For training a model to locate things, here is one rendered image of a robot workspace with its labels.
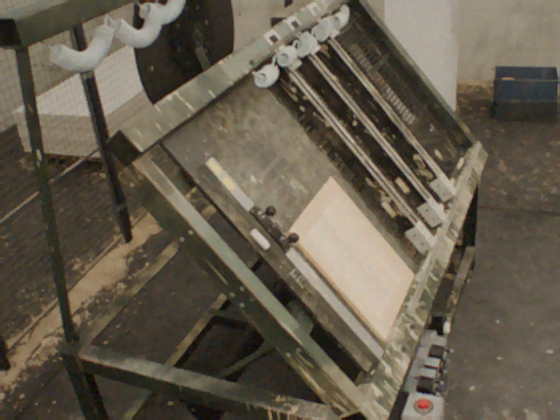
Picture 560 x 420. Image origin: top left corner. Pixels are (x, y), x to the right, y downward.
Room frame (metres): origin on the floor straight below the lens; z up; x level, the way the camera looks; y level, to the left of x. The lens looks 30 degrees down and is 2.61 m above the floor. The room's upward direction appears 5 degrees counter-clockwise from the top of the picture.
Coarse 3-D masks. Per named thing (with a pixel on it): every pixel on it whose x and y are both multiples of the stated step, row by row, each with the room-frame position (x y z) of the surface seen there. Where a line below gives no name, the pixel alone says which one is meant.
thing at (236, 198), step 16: (208, 160) 2.05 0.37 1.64; (208, 176) 2.01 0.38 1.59; (224, 176) 2.02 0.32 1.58; (224, 192) 1.99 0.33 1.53; (240, 192) 2.01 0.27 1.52; (240, 208) 1.97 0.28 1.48; (256, 224) 1.95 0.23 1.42; (272, 240) 1.93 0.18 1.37; (288, 256) 1.91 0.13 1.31; (304, 272) 1.89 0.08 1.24; (320, 288) 1.88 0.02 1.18; (320, 304) 1.86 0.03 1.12; (336, 304) 1.86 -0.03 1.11; (336, 320) 1.84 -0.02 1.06; (352, 320) 1.85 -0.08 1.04; (352, 336) 1.82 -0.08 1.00; (368, 336) 1.83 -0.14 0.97; (368, 352) 1.79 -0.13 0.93
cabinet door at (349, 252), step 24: (336, 192) 2.38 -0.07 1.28; (312, 216) 2.17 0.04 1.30; (336, 216) 2.27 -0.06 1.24; (360, 216) 2.36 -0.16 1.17; (312, 240) 2.08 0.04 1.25; (336, 240) 2.16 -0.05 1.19; (360, 240) 2.25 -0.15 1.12; (384, 240) 2.34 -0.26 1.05; (336, 264) 2.05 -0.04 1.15; (360, 264) 2.14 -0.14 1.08; (384, 264) 2.23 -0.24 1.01; (336, 288) 1.97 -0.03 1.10; (360, 288) 2.03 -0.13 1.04; (384, 288) 2.11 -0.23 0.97; (360, 312) 1.93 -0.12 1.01; (384, 312) 2.01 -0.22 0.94; (384, 336) 1.91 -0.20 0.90
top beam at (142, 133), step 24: (312, 24) 3.08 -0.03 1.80; (240, 48) 2.55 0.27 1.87; (264, 48) 2.66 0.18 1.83; (216, 72) 2.33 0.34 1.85; (240, 72) 2.43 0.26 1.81; (168, 96) 2.07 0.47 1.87; (192, 96) 2.15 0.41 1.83; (216, 96) 2.23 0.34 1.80; (144, 120) 1.92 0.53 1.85; (168, 120) 1.98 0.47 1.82; (120, 144) 1.83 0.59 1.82; (144, 144) 1.84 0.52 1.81
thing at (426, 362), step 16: (432, 320) 2.15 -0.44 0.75; (432, 336) 2.06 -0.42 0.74; (416, 352) 1.97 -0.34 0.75; (432, 352) 1.94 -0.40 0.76; (448, 352) 1.98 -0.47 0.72; (416, 368) 1.88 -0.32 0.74; (432, 368) 1.87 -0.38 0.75; (400, 384) 1.76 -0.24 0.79; (416, 384) 1.80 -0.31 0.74; (432, 384) 1.78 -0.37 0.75; (400, 400) 1.75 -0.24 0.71; (400, 416) 1.75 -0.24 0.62
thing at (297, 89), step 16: (272, 32) 2.78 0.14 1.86; (304, 32) 2.70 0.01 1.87; (288, 80) 2.70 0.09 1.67; (304, 96) 2.67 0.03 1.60; (304, 112) 2.67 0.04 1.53; (320, 112) 2.64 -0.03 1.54; (320, 128) 2.64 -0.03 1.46; (336, 128) 2.63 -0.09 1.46; (336, 144) 2.61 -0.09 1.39; (352, 144) 2.62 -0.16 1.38; (352, 160) 2.59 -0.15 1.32; (368, 160) 2.61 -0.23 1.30; (368, 176) 2.56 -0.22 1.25; (384, 192) 2.53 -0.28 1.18; (400, 208) 2.50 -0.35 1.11; (400, 224) 2.50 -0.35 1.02; (416, 224) 2.48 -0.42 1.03; (416, 240) 2.47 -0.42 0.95; (432, 240) 2.47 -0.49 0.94
